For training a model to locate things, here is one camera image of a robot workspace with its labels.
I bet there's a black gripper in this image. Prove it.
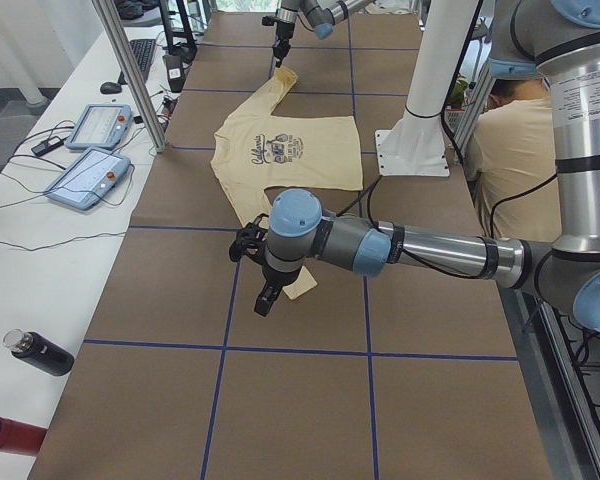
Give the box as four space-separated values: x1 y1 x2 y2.
254 263 301 316
272 19 295 68

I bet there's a cream long-sleeve printed shirt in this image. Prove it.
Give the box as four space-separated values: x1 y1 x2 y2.
210 68 365 301

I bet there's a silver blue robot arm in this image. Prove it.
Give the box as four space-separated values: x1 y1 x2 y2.
250 1 600 333
262 0 371 68

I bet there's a black box with label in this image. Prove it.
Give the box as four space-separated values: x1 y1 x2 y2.
162 54 186 93

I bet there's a black keyboard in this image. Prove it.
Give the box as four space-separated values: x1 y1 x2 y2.
129 39 156 81

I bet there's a black computer mouse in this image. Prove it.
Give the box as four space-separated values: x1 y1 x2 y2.
99 82 122 95

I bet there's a far blue teach pendant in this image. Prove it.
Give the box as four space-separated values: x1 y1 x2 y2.
64 103 133 151

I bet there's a blue teach pendant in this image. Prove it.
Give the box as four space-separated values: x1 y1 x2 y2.
43 147 131 211
64 103 133 151

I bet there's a near blue teach pendant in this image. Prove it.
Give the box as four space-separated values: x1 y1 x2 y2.
43 147 131 211

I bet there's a black water bottle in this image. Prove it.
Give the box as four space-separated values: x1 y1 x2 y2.
3 329 74 376

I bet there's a small black adapter box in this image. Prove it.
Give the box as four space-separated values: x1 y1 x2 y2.
31 136 64 157

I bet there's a person in beige shirt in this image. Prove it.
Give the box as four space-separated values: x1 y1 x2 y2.
464 79 561 242

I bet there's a red cylinder bottle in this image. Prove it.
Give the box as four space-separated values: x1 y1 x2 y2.
0 417 47 456

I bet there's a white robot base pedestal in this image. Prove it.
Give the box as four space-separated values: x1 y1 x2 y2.
376 0 481 177

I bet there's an aluminium frame post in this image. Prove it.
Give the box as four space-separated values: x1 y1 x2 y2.
91 0 166 153

